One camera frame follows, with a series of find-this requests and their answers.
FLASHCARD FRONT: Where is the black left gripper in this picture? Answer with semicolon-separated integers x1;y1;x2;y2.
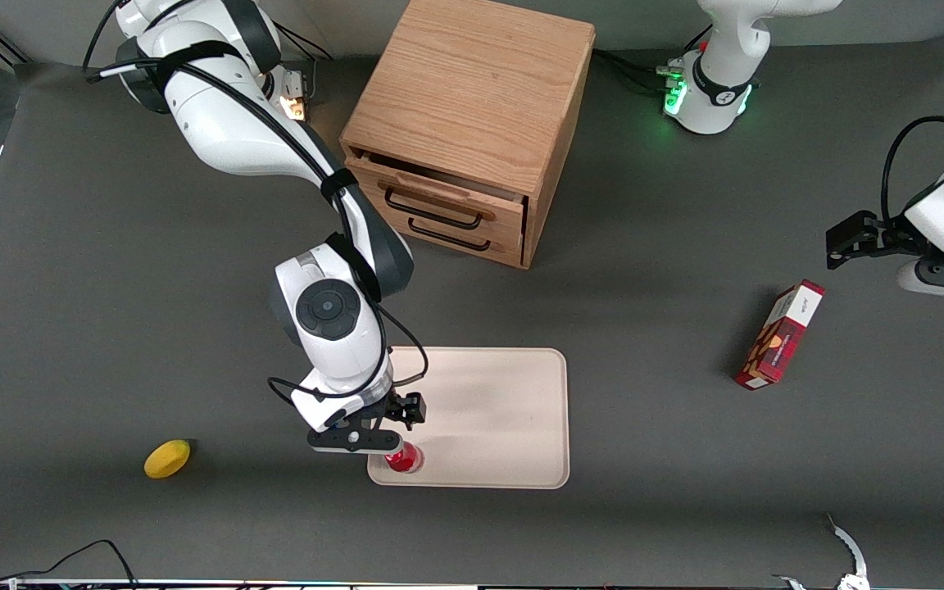
826;211;932;271

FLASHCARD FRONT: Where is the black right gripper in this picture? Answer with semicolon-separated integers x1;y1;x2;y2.
353;392;427;433

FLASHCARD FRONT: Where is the red coke bottle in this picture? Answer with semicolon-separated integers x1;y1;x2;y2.
383;440;424;475

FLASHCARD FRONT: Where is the beige rectangular tray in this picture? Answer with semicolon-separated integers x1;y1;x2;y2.
366;347;571;490

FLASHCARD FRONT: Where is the red snack box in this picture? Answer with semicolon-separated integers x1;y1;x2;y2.
733;279;826;392

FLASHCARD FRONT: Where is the plain wooden drawer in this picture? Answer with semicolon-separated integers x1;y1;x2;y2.
372;205;524;269

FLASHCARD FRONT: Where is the wooden drawer with notch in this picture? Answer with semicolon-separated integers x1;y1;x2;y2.
345;150;529;248

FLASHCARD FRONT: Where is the yellow toy lemon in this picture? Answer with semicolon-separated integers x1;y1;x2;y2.
143;439;193;480

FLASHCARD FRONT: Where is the white curved plastic strip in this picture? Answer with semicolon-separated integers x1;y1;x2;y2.
774;512;871;590

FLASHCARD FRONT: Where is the wooden drawer cabinet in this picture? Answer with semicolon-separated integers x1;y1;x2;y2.
339;0;597;270

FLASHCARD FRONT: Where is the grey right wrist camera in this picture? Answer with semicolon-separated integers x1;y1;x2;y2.
306;426;405;456

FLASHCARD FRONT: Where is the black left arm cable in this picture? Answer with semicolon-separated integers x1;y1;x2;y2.
882;70;944;224

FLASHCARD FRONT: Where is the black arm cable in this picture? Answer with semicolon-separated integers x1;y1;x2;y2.
882;70;944;224
83;0;432;402

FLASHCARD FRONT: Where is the short black drawer handle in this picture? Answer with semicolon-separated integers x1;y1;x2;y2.
408;218;492;252

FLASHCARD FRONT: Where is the long black drawer handle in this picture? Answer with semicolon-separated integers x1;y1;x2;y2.
384;188;485;231

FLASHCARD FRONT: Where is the black left base cable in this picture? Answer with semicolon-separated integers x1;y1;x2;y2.
592;33;715;95

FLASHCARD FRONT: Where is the black base cable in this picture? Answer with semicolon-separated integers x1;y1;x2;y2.
592;33;715;95
275;20;335;103

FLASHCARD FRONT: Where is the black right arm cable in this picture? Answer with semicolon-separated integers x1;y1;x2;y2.
83;0;432;402

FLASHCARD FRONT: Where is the thin black table cable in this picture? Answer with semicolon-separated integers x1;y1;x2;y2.
0;538;141;590

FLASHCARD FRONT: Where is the black right base cable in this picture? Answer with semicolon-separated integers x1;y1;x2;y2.
275;20;335;103

